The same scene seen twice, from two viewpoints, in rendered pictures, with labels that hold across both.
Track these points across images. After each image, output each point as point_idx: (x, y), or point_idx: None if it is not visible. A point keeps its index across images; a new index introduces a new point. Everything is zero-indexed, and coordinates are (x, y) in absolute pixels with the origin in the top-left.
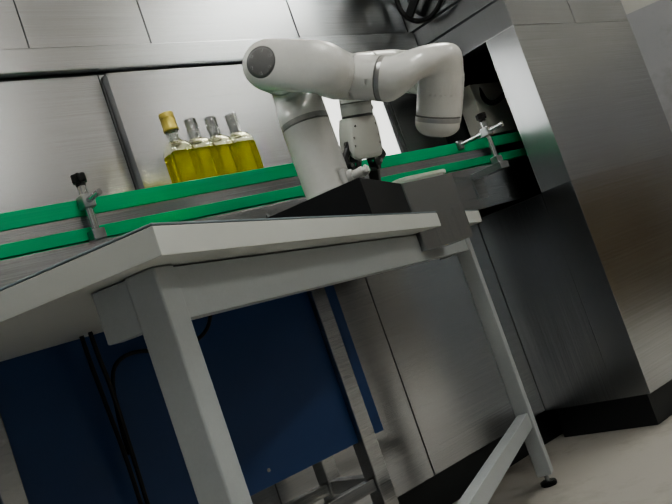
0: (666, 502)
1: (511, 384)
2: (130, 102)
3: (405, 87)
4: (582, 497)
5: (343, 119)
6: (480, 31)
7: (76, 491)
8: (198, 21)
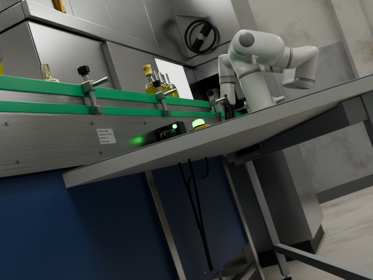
0: (370, 270)
1: (271, 228)
2: (116, 59)
3: (302, 62)
4: (317, 279)
5: (224, 83)
6: None
7: (183, 246)
8: (126, 26)
